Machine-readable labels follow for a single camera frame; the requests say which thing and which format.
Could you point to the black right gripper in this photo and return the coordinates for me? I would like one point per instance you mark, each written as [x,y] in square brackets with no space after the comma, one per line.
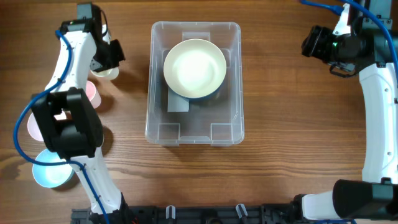
[315,43]

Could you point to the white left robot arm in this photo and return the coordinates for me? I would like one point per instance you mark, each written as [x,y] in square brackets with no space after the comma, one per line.
[68,121]

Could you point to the clear plastic storage bin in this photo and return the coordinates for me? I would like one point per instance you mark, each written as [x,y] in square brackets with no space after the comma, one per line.
[219,120]

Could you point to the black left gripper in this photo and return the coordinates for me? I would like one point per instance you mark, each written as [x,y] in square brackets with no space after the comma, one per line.
[111,55]

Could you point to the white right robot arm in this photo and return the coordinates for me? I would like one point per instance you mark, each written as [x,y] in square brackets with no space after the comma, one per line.
[370,53]

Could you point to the pink cup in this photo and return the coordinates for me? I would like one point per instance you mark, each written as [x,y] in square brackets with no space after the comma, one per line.
[93,94]

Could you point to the light blue bowl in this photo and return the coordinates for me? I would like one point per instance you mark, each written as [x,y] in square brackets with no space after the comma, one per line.
[51,176]

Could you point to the cream white plate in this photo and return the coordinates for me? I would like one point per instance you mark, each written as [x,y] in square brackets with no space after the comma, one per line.
[194,68]

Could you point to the white label in bin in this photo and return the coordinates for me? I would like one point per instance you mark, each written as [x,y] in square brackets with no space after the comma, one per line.
[177,103]

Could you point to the cream cup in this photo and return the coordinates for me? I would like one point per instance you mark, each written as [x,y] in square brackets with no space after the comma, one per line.
[109,74]

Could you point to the pale pink bowl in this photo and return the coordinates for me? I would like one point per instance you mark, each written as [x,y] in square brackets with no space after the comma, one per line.
[33,129]

